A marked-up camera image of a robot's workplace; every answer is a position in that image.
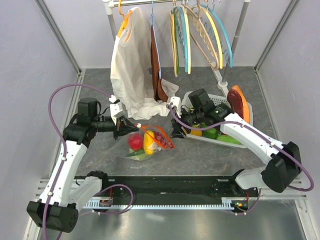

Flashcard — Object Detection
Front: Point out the green cucumber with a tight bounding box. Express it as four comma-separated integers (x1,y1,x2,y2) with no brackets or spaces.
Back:
216,134,242,145

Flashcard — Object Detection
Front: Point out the teal hanger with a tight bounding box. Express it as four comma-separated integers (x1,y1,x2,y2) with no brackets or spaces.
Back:
202,4,233,68

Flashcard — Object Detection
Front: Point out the light blue hanger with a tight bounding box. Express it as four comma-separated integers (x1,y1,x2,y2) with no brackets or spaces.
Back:
176,5,191,74

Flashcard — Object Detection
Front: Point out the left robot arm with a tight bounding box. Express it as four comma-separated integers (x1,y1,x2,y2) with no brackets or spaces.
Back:
26,95,138,233

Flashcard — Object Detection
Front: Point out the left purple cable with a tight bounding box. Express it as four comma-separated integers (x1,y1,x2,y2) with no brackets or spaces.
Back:
41,83,113,240

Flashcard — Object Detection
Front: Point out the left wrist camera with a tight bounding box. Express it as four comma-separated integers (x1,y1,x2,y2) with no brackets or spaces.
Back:
109,95,125,125

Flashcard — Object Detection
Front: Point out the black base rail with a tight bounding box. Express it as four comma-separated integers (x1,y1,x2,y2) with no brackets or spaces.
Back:
84,176,259,213

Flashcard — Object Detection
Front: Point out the yellow hanger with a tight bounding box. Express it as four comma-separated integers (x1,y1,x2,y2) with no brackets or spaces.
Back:
199,4,224,70

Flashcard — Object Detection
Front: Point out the white shirt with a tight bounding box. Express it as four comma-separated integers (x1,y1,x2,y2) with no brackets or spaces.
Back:
110,7,169,120

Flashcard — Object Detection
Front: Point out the clear zip top bag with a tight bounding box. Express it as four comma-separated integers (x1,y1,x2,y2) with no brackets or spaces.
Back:
108,123,175,161

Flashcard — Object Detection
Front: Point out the red pomegranate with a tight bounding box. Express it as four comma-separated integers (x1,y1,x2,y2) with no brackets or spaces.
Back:
127,132,144,151

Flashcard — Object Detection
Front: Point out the green cabbage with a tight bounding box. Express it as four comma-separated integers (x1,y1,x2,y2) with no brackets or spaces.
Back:
131,153,150,161

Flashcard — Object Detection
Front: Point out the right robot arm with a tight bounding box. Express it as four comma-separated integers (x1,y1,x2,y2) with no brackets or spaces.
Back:
167,88,302,197

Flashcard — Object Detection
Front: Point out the green hanger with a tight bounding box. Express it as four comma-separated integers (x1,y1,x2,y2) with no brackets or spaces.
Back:
174,7,182,73

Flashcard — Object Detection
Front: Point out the brown cloth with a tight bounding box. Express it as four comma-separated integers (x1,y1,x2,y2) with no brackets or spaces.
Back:
150,25,169,102

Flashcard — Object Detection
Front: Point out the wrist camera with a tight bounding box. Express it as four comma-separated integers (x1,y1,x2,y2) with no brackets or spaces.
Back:
109,95,125,125
166,96,182,118

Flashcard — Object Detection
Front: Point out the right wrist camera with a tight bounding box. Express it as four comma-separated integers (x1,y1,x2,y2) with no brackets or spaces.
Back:
166,96,182,118

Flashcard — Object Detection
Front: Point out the blue wire hanger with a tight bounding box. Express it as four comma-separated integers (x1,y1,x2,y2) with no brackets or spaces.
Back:
150,0,162,79

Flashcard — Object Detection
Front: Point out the green bell pepper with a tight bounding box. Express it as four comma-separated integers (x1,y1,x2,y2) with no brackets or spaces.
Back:
202,128,219,140

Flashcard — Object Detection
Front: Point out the clothes rack frame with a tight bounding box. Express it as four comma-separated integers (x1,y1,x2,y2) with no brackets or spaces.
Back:
101,0,251,92

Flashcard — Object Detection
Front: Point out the papaya slice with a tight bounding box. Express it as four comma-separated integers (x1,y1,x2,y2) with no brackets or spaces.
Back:
227,85,251,123

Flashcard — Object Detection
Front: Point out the orange tangerine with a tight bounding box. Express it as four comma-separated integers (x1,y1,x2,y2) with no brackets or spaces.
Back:
190,125,203,137

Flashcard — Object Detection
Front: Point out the beige hanger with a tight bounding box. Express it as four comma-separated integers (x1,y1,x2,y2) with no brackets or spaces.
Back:
186,0,219,71

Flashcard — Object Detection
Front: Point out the orange hanger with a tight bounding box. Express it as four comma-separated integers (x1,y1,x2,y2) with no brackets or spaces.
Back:
117,0,133,42

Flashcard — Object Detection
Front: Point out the cream hanger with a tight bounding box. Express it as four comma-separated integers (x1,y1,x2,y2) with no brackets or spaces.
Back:
169,12,178,77

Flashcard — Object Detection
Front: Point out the white plastic basket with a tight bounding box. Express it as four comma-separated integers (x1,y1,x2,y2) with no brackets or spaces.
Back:
181,91,254,149

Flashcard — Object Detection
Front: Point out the yellow corn cob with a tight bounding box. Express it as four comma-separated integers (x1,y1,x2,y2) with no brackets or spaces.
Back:
143,130,157,155

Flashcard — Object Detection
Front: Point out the red grape bunch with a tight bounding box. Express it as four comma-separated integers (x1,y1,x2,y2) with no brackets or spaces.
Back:
154,131,174,149

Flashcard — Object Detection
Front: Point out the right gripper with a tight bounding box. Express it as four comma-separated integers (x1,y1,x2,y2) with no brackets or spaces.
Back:
170,105,204,140

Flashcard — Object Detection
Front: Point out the long green chili pepper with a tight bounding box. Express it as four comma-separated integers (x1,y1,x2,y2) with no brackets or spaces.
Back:
126,149,145,157

